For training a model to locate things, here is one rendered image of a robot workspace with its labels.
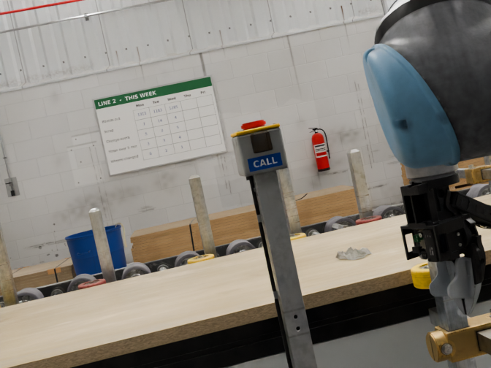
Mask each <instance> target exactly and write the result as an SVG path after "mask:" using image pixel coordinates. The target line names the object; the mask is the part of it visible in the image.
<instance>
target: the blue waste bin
mask: <svg viewBox="0 0 491 368"><path fill-rule="evenodd" d="M117 224H121V225H117ZM117 224H116V225H114V226H105V231H106V235H107V241H108V245H109V248H110V254H111V258H112V261H113V267H114V269H120V268H123V267H127V265H126V257H125V252H124V246H123V240H124V244H125V248H126V247H127V245H126V238H125V230H124V227H123V224H122V223H117ZM121 226H122V228H123V239H122V234H121ZM65 240H66V242H67V244H68V248H69V252H70V255H71V260H72V263H73V266H74V268H75V273H76V275H77V276H78V275H81V274H89V275H94V274H98V273H101V272H102V269H101V266H100V262H99V257H98V253H97V249H96V243H95V239H94V233H93V230H88V231H83V232H80V233H77V234H73V235H70V236H68V237H65Z"/></svg>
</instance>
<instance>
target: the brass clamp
mask: <svg viewBox="0 0 491 368"><path fill-rule="evenodd" d="M468 325H469V326H467V327H464V328H461V329H455V330H452V331H448V330H446V329H444V328H442V327H441V326H436V327H435V331H431V332H428V333H427V335H426V344H427V349H428V351H429V354H430V356H431V357H432V359H433V360H434V361H436V362H441V361H446V360H449V361H450V362H452V363H454V362H457V361H462V360H466V359H470V358H473V357H477V356H481V355H484V354H487V353H485V352H484V351H482V350H480V347H479V340H478V336H477V332H478V331H484V330H487V329H491V317H490V313H487V314H483V315H478V316H475V317H472V318H468Z"/></svg>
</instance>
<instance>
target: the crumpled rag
mask: <svg viewBox="0 0 491 368"><path fill-rule="evenodd" d="M367 254H372V253H371V252H370V251H369V250H368V249H367V248H361V249H360V250H357V249H356V248H355V249H353V248H352V247H350V248H348V249H347V251H346V252H343V251H341V252H340V251H338V253H337V256H336V258H339V259H348V260H354V259H358V258H363V257H365V255H367Z"/></svg>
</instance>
